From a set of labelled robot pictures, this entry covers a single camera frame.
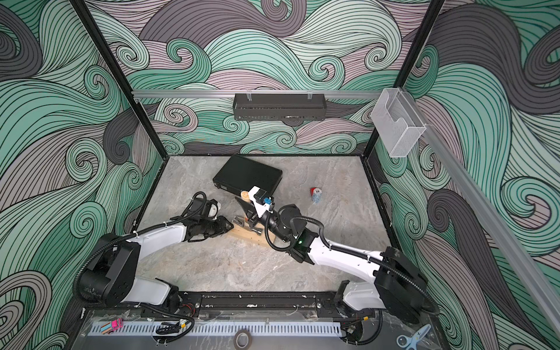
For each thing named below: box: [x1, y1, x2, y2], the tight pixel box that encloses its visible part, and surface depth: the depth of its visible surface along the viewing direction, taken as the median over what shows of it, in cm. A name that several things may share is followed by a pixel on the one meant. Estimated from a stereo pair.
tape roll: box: [233, 329, 253, 350], surface depth 67 cm
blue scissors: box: [396, 323, 431, 350], surface depth 68 cm
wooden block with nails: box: [226, 221, 277, 246], surface depth 88 cm
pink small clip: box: [111, 317, 124, 332], surface depth 70 cm
